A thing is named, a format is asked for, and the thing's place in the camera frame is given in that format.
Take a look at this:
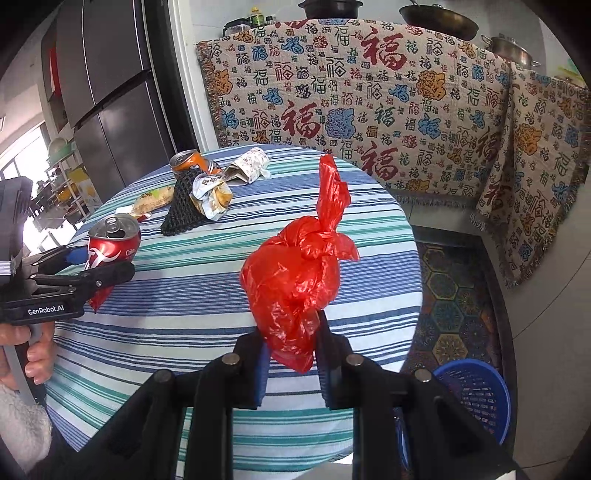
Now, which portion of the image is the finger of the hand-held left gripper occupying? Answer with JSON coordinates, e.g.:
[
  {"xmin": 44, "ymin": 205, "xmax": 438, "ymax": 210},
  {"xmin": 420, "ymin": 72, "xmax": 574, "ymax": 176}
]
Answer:
[
  {"xmin": 25, "ymin": 246, "xmax": 92, "ymax": 274},
  {"xmin": 29, "ymin": 261, "xmax": 136, "ymax": 302}
]

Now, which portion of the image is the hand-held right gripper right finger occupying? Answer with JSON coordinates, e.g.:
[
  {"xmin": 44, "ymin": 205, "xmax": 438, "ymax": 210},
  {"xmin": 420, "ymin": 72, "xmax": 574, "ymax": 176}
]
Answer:
[{"xmin": 315, "ymin": 313, "xmax": 527, "ymax": 480}]

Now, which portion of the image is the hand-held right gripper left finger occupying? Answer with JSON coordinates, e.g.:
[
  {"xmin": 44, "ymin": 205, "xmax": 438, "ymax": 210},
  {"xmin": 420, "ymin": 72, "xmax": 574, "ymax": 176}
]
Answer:
[{"xmin": 46, "ymin": 330, "xmax": 271, "ymax": 480}]

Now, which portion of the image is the crushed red soda can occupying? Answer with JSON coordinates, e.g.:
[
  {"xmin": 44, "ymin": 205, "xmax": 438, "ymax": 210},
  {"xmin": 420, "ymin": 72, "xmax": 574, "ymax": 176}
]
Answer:
[{"xmin": 84, "ymin": 213, "xmax": 141, "ymax": 315}]

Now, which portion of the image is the red plastic bag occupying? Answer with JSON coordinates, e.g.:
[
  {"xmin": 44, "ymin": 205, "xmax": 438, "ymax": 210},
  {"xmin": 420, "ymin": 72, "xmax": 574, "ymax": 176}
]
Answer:
[{"xmin": 240, "ymin": 154, "xmax": 361, "ymax": 374}]

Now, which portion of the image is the crushed orange soda can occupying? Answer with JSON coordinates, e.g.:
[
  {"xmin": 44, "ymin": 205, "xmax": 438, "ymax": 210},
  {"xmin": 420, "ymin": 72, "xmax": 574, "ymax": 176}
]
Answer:
[{"xmin": 169, "ymin": 150, "xmax": 222, "ymax": 176}]

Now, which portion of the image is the blue plastic basket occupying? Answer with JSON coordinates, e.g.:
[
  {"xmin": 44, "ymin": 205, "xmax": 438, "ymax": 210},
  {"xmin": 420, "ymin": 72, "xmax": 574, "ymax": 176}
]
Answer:
[{"xmin": 397, "ymin": 359, "xmax": 512, "ymax": 467}]

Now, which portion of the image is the person's left forearm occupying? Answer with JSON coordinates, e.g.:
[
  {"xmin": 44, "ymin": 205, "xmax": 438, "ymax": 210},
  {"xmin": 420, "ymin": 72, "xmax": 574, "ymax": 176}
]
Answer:
[{"xmin": 0, "ymin": 382, "xmax": 52, "ymax": 472}]

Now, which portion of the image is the person's left hand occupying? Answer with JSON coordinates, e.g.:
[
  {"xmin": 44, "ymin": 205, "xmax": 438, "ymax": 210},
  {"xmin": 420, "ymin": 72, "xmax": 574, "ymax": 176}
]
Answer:
[{"xmin": 0, "ymin": 322, "xmax": 56, "ymax": 385}]

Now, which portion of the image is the yellow cardboard box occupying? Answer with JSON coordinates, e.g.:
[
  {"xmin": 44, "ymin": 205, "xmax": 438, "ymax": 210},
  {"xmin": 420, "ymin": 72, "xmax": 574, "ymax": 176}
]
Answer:
[{"xmin": 69, "ymin": 168, "xmax": 102, "ymax": 208}]

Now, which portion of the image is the green storage rack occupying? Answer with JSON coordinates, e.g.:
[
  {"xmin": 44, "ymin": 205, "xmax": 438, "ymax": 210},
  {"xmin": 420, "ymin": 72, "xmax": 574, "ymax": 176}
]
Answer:
[{"xmin": 44, "ymin": 138, "xmax": 90, "ymax": 222}]

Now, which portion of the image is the striped round tablecloth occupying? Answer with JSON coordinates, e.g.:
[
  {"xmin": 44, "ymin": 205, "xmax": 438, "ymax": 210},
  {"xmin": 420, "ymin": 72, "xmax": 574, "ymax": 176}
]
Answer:
[{"xmin": 44, "ymin": 144, "xmax": 423, "ymax": 480}]

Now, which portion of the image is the crumpled yellow snack wrapper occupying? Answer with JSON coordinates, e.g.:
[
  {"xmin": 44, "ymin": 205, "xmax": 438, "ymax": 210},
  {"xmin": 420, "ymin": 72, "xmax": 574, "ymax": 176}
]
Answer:
[{"xmin": 122, "ymin": 187, "xmax": 175, "ymax": 221}]

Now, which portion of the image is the black foam net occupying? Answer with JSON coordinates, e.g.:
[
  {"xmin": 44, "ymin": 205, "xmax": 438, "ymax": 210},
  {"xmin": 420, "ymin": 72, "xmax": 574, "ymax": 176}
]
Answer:
[{"xmin": 160, "ymin": 168, "xmax": 218, "ymax": 237}]

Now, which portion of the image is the crumpled silver wrapper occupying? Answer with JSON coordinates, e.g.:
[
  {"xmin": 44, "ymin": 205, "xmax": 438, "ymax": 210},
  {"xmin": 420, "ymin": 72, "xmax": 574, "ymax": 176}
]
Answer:
[{"xmin": 191, "ymin": 173, "xmax": 233, "ymax": 222}]

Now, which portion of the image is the colourful hexagon floor mat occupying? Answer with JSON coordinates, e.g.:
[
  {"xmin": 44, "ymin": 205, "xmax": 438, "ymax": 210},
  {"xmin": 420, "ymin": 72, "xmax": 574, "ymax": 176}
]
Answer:
[{"xmin": 399, "ymin": 226, "xmax": 504, "ymax": 374}]

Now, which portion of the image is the grey refrigerator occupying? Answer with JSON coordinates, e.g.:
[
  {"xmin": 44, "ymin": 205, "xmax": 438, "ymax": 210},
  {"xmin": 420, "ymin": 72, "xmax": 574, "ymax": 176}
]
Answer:
[{"xmin": 53, "ymin": 0, "xmax": 185, "ymax": 195}]

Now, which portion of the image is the grey shelf cabinet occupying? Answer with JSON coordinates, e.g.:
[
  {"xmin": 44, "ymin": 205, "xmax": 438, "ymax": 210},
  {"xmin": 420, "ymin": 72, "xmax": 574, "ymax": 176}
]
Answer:
[{"xmin": 41, "ymin": 18, "xmax": 70, "ymax": 134}]

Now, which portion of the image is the red hanging cloth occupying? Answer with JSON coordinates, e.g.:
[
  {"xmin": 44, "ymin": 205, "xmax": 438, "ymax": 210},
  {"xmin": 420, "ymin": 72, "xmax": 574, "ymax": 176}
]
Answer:
[{"xmin": 48, "ymin": 46, "xmax": 63, "ymax": 93}]

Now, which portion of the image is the large printed blanket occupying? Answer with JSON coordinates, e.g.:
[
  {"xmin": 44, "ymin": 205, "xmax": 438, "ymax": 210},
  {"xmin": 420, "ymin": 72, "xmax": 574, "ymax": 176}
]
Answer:
[{"xmin": 195, "ymin": 18, "xmax": 515, "ymax": 208}]

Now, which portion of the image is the small printed blanket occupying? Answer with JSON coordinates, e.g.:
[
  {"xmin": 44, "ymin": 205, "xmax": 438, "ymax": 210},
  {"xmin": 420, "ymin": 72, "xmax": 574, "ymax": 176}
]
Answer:
[{"xmin": 470, "ymin": 69, "xmax": 591, "ymax": 289}]

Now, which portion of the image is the black clay pot orange lid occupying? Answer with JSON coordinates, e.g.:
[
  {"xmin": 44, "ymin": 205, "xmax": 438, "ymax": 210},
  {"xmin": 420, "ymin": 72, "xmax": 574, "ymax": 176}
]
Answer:
[{"xmin": 298, "ymin": 0, "xmax": 364, "ymax": 19}]

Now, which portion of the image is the steel pot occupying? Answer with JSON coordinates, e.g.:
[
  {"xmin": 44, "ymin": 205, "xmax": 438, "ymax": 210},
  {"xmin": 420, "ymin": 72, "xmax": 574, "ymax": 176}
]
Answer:
[{"xmin": 481, "ymin": 34, "xmax": 541, "ymax": 69}]

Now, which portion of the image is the dark wok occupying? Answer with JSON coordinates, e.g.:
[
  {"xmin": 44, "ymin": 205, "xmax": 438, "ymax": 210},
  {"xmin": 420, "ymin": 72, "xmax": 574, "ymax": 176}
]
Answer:
[{"xmin": 399, "ymin": 0, "xmax": 479, "ymax": 41}]

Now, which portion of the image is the black door frame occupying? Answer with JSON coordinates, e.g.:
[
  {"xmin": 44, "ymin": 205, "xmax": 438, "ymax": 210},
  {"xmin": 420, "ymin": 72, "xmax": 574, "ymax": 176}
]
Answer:
[{"xmin": 143, "ymin": 0, "xmax": 200, "ymax": 153}]

